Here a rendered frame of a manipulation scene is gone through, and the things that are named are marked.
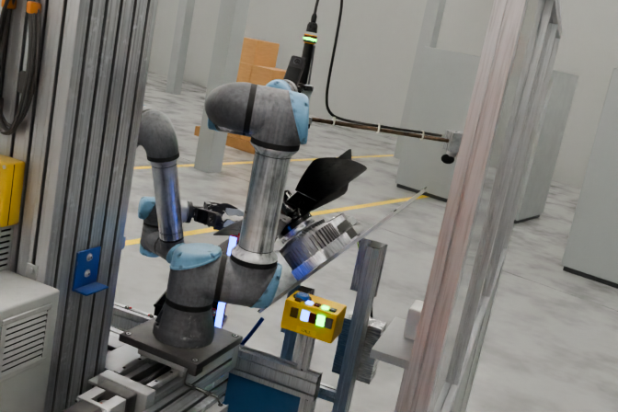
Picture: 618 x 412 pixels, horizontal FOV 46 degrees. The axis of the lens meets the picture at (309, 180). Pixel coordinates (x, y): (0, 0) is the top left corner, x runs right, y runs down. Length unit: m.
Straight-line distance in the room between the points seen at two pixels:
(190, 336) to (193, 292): 0.11
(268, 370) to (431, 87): 8.00
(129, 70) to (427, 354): 0.89
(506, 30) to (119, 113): 0.92
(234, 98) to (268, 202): 0.25
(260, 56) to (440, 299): 9.92
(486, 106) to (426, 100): 8.99
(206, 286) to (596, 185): 6.21
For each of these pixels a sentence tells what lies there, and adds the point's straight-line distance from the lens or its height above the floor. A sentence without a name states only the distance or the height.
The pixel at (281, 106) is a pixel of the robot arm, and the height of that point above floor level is 1.65.
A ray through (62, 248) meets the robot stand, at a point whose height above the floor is 1.29.
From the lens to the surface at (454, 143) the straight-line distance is 2.66.
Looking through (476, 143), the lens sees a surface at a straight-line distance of 1.03.
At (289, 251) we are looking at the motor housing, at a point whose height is 1.08.
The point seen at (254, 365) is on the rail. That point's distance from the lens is 2.28.
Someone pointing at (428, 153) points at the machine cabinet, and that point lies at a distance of 10.00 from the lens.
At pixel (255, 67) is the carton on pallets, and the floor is 1.20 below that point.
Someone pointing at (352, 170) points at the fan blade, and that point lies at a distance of 2.47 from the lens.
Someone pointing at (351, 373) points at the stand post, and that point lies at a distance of 2.70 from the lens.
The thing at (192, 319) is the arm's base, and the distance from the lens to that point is 1.81.
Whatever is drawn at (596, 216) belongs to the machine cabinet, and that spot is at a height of 0.63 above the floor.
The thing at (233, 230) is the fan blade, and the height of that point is 1.16.
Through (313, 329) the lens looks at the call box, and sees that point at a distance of 2.13.
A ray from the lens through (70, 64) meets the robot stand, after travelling 1.49.
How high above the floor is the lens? 1.82
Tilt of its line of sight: 11 degrees down
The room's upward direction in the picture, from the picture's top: 11 degrees clockwise
